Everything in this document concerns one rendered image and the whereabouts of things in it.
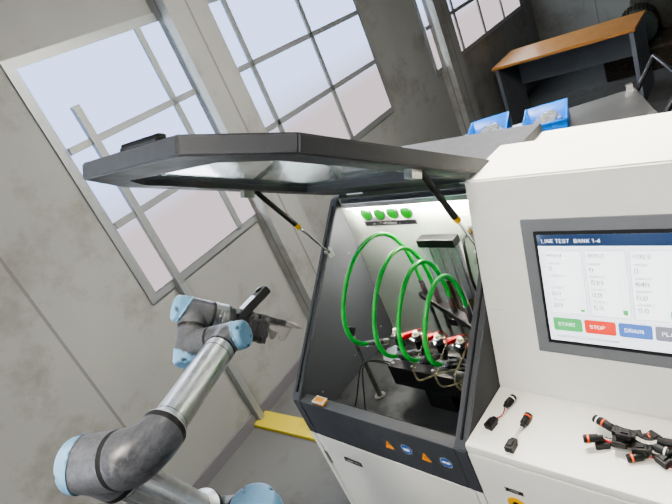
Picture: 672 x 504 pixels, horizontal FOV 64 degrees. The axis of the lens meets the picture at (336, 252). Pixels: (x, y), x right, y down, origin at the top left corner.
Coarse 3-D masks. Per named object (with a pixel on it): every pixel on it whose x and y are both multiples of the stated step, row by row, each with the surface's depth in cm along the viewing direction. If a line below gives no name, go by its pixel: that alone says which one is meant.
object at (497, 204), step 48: (528, 144) 141; (576, 144) 129; (624, 144) 118; (480, 192) 135; (528, 192) 126; (576, 192) 118; (624, 192) 112; (480, 240) 139; (528, 288) 134; (528, 336) 139; (528, 384) 144; (576, 384) 134; (624, 384) 125; (480, 480) 142; (528, 480) 129
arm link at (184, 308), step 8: (176, 296) 145; (184, 296) 145; (192, 296) 146; (176, 304) 142; (184, 304) 142; (192, 304) 144; (200, 304) 145; (208, 304) 146; (216, 304) 148; (176, 312) 142; (184, 312) 142; (192, 312) 143; (200, 312) 144; (208, 312) 145; (216, 312) 146; (176, 320) 143; (184, 320) 142; (192, 320) 142; (200, 320) 143; (208, 320) 145
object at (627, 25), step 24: (600, 24) 592; (624, 24) 548; (528, 48) 631; (552, 48) 582; (576, 48) 615; (600, 48) 602; (624, 48) 590; (648, 48) 580; (504, 72) 626; (528, 72) 658; (552, 72) 643; (504, 96) 625; (648, 96) 566
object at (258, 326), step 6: (234, 312) 149; (252, 312) 153; (234, 318) 149; (240, 318) 151; (246, 318) 152; (252, 318) 152; (258, 318) 152; (252, 324) 151; (258, 324) 152; (264, 324) 153; (252, 330) 151; (258, 330) 152; (264, 330) 153; (258, 336) 152; (264, 336) 152; (258, 342) 151; (264, 342) 152
